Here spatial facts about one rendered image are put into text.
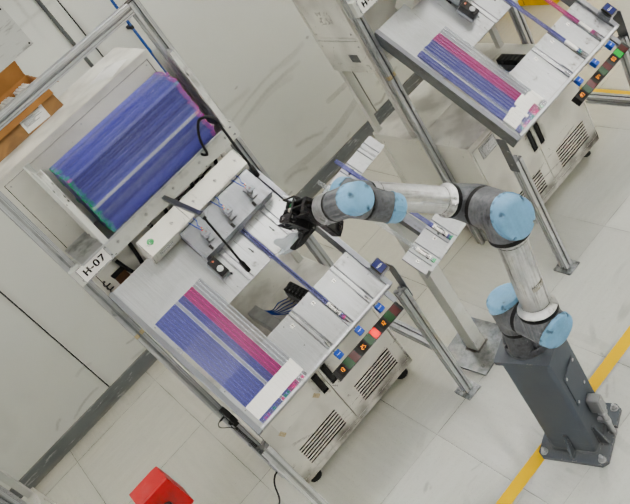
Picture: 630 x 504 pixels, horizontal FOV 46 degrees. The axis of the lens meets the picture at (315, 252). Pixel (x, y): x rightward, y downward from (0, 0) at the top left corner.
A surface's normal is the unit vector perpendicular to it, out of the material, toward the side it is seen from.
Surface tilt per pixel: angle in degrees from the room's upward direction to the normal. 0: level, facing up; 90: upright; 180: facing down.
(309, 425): 88
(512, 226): 82
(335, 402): 90
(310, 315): 44
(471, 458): 0
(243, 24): 90
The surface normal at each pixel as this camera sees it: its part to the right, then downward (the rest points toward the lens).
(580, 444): -0.41, 0.74
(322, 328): 0.04, -0.32
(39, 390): 0.56, 0.23
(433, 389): -0.50, -0.67
